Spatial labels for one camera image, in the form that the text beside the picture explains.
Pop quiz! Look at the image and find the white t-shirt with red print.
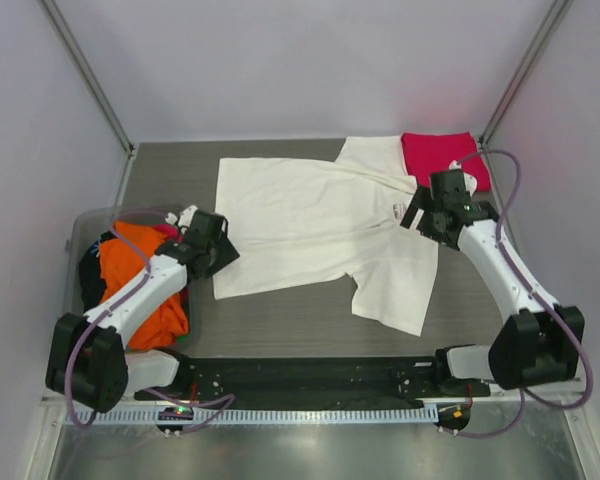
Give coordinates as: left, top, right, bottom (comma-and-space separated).
213, 136, 438, 336

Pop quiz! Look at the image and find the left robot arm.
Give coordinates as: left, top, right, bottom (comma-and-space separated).
45, 205, 239, 415

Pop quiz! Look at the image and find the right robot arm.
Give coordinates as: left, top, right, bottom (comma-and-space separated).
401, 165, 584, 396

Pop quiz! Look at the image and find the magenta t-shirt in bin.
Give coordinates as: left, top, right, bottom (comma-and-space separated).
151, 224, 183, 247

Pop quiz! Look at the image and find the folded magenta t-shirt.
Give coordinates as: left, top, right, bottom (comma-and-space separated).
401, 132, 478, 187

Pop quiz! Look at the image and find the orange t-shirt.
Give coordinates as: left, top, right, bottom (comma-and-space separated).
98, 220, 190, 351

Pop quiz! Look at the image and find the green t-shirt in bin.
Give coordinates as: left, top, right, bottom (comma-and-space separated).
174, 334, 192, 345

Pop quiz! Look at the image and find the clear plastic bin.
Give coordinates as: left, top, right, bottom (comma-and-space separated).
63, 203, 196, 350

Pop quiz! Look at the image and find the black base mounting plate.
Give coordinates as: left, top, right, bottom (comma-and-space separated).
161, 356, 490, 411

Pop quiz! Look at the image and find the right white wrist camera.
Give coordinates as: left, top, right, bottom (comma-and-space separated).
448, 161, 478, 196

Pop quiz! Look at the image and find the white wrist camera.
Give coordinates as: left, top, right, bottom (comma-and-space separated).
448, 161, 478, 196
165, 205, 198, 234

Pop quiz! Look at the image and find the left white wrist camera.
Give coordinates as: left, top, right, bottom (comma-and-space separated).
165, 205, 198, 234

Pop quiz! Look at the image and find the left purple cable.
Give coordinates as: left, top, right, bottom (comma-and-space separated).
62, 207, 236, 434

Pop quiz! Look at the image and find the white slotted cable duct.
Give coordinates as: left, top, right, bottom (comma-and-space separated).
94, 404, 439, 426

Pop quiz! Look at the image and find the right aluminium frame post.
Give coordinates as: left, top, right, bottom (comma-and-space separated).
479, 0, 574, 146

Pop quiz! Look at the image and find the aluminium frame post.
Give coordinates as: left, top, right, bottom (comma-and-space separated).
479, 0, 574, 146
38, 0, 135, 157

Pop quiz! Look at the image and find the left aluminium frame post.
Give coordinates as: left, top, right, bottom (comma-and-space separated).
38, 0, 135, 157

